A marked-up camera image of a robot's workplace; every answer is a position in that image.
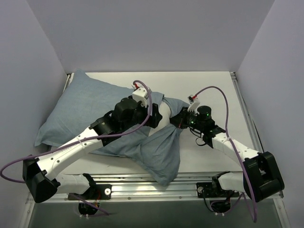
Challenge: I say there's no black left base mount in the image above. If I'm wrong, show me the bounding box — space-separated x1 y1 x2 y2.
67 184 112 200

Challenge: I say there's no purple cable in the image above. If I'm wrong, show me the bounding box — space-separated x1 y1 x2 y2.
194 85 258 223
0 80 152 183

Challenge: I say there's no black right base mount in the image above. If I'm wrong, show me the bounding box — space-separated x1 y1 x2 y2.
196 182 240 198

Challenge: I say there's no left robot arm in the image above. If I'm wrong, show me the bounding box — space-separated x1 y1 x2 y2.
22 96 162 203

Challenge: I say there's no aluminium front rail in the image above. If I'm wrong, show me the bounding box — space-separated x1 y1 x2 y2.
26 172 285 205

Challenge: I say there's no aluminium right side rail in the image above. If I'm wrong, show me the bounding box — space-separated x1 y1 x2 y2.
230 72 265 152

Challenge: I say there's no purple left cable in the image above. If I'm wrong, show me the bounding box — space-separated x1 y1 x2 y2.
0 80 152 183

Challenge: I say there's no aluminium rail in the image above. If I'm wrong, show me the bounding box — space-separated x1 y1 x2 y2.
63 74 71 92
230 72 265 152
26 172 285 205

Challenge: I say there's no blue pillowcase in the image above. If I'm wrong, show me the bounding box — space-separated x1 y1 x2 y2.
34 70 188 185

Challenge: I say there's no white pillow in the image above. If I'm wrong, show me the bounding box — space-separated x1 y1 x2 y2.
149 102 171 137

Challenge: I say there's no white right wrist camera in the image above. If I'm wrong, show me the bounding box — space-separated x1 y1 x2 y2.
188 95 200 112

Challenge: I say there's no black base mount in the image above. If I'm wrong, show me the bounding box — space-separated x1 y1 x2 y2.
196 182 240 198
67 184 112 200

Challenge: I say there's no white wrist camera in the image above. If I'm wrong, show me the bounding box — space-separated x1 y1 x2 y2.
132 83 148 107
188 95 200 112

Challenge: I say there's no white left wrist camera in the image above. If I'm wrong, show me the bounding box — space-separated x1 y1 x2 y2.
132 83 148 107

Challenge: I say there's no aluminium left side rail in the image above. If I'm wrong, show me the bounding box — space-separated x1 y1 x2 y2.
63 74 71 92

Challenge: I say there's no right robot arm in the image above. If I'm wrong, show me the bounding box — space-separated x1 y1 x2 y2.
170 106 285 202

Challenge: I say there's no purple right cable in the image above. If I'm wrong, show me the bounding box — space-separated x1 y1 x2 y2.
194 85 258 223

